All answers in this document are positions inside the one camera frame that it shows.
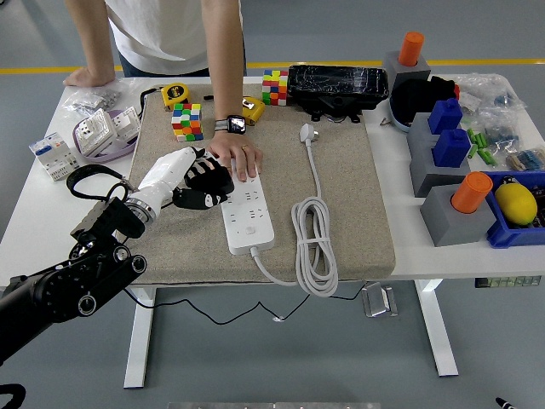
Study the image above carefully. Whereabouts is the person's right hand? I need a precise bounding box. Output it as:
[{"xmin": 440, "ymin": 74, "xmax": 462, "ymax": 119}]
[{"xmin": 62, "ymin": 66, "xmax": 117, "ymax": 88}]

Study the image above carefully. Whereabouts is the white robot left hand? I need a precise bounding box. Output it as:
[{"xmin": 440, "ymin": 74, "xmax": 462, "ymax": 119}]
[{"xmin": 135, "ymin": 147, "xmax": 229, "ymax": 210}]

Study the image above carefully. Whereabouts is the person's left hand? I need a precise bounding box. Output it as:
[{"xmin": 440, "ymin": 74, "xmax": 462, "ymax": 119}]
[{"xmin": 206, "ymin": 130, "xmax": 264, "ymax": 183}]

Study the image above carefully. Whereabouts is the black power adapter with cord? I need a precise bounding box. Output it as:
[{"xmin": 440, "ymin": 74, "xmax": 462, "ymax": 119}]
[{"xmin": 127, "ymin": 164, "xmax": 378, "ymax": 325}]

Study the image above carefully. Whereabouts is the white power strip with cord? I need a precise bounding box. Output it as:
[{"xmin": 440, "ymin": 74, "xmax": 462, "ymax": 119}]
[{"xmin": 220, "ymin": 122, "xmax": 340, "ymax": 298}]

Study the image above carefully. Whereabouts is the clear bag of screws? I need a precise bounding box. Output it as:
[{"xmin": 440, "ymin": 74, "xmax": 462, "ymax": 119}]
[{"xmin": 63, "ymin": 78, "xmax": 148, "ymax": 118}]

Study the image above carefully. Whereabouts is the black wrist watch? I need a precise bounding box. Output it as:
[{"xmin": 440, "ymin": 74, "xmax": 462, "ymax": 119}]
[{"xmin": 214, "ymin": 113, "xmax": 248, "ymax": 135}]

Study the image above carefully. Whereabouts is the yellow tape measure chrome clip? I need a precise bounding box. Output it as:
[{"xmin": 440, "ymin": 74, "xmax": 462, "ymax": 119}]
[{"xmin": 203, "ymin": 94, "xmax": 266, "ymax": 126}]

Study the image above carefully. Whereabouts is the tall colourful puzzle cube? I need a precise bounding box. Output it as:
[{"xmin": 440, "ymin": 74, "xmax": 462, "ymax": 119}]
[{"xmin": 261, "ymin": 69, "xmax": 290, "ymax": 107}]

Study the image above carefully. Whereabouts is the yellow tape measure black print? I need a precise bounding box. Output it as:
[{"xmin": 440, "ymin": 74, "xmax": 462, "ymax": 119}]
[{"xmin": 139, "ymin": 82, "xmax": 191, "ymax": 112}]

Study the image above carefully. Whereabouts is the white circuit breaker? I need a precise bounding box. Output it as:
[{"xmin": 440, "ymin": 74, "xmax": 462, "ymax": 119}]
[{"xmin": 28, "ymin": 131, "xmax": 83, "ymax": 182}]

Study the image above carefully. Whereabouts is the person's torso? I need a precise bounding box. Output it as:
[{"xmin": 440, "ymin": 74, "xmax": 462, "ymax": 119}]
[{"xmin": 104, "ymin": 0, "xmax": 248, "ymax": 78}]

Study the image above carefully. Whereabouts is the white table leg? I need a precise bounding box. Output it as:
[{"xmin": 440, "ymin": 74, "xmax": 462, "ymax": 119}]
[
  {"xmin": 415, "ymin": 279, "xmax": 460, "ymax": 378},
  {"xmin": 123, "ymin": 287, "xmax": 158, "ymax": 389}
]

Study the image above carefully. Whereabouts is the black box in clear wrap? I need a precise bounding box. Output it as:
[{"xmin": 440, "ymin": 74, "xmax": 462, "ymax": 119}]
[{"xmin": 287, "ymin": 63, "xmax": 391, "ymax": 124}]

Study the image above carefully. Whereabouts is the table control panel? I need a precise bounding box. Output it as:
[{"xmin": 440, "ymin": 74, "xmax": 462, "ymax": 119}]
[{"xmin": 474, "ymin": 275, "xmax": 542, "ymax": 290}]

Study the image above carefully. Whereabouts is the grey-brown mat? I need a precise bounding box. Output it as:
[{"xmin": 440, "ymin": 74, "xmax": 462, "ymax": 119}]
[{"xmin": 125, "ymin": 83, "xmax": 397, "ymax": 285}]

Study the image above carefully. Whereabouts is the pale blue round base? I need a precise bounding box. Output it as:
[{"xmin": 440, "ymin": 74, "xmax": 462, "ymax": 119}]
[{"xmin": 387, "ymin": 96, "xmax": 413, "ymax": 133}]

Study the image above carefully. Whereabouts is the blue storage bin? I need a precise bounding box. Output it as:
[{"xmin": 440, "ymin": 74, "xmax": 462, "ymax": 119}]
[{"xmin": 479, "ymin": 170, "xmax": 545, "ymax": 250}]

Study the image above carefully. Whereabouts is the grey plastic block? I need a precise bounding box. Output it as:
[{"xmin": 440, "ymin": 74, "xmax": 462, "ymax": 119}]
[
  {"xmin": 420, "ymin": 183, "xmax": 497, "ymax": 248},
  {"xmin": 406, "ymin": 112, "xmax": 444, "ymax": 154},
  {"xmin": 381, "ymin": 50, "xmax": 432, "ymax": 93},
  {"xmin": 409, "ymin": 140, "xmax": 472, "ymax": 198}
]

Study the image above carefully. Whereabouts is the black fabric bundle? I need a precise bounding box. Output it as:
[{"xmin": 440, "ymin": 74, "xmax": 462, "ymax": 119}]
[{"xmin": 390, "ymin": 75, "xmax": 462, "ymax": 129}]

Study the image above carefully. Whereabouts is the yellow lemon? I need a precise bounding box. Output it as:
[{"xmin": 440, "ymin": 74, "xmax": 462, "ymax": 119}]
[{"xmin": 494, "ymin": 181, "xmax": 538, "ymax": 226}]

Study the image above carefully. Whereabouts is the orange cylinder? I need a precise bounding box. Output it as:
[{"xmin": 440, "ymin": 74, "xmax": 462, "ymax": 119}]
[
  {"xmin": 450, "ymin": 170, "xmax": 494, "ymax": 214},
  {"xmin": 398, "ymin": 32, "xmax": 426, "ymax": 67}
]

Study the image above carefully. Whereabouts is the blue plastic block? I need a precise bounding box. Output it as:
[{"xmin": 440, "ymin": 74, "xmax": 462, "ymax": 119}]
[
  {"xmin": 427, "ymin": 97, "xmax": 464, "ymax": 135},
  {"xmin": 433, "ymin": 127, "xmax": 473, "ymax": 169}
]

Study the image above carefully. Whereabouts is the clear bag of resistors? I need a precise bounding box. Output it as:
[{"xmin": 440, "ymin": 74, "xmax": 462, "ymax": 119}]
[{"xmin": 504, "ymin": 147, "xmax": 545, "ymax": 171}]

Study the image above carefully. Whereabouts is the clear bag of small parts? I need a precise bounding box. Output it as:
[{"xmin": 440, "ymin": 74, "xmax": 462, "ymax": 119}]
[{"xmin": 455, "ymin": 72, "xmax": 529, "ymax": 116}]

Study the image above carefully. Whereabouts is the clear bag of blue parts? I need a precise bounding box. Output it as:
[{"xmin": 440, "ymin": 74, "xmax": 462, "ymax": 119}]
[{"xmin": 476, "ymin": 106, "xmax": 525, "ymax": 150}]

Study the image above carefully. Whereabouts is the white wall socket panel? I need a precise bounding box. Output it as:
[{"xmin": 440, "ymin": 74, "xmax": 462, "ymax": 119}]
[
  {"xmin": 109, "ymin": 106, "xmax": 141, "ymax": 144},
  {"xmin": 76, "ymin": 108, "xmax": 117, "ymax": 154}
]

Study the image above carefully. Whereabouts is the silver metal bracket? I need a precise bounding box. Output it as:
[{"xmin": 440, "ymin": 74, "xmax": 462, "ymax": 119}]
[{"xmin": 360, "ymin": 284, "xmax": 399, "ymax": 319}]

